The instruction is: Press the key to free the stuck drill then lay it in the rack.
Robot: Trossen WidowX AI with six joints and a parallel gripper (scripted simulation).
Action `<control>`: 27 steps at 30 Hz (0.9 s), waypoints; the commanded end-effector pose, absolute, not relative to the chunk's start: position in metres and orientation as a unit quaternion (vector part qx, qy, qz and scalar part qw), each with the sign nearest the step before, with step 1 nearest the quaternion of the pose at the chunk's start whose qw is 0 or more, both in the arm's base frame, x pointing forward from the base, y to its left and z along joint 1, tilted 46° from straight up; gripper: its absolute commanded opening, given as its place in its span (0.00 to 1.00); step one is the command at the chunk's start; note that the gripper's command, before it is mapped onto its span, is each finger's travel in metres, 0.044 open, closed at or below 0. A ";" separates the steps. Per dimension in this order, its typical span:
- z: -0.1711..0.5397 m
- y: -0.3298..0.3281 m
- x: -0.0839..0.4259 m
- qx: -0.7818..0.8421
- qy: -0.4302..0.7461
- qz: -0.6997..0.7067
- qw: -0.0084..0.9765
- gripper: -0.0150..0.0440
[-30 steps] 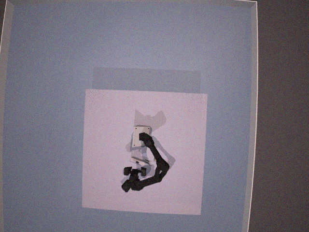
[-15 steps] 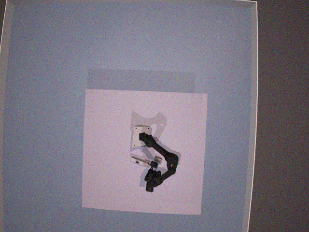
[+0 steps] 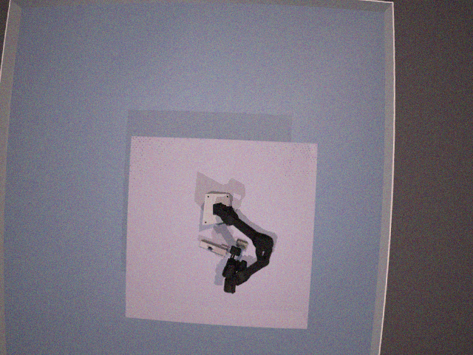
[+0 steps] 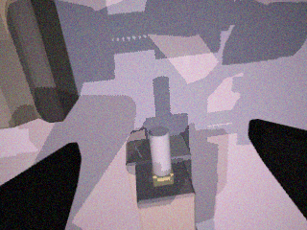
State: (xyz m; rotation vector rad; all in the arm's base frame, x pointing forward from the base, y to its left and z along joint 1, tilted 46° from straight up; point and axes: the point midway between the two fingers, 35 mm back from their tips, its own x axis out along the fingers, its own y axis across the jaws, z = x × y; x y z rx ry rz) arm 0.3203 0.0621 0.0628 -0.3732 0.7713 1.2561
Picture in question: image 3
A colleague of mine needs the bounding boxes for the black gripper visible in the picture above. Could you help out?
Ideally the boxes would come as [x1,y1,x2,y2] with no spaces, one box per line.
[222,246,242,278]

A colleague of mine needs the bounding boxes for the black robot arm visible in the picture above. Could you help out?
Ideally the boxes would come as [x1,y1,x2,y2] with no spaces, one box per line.
[213,203,274,294]

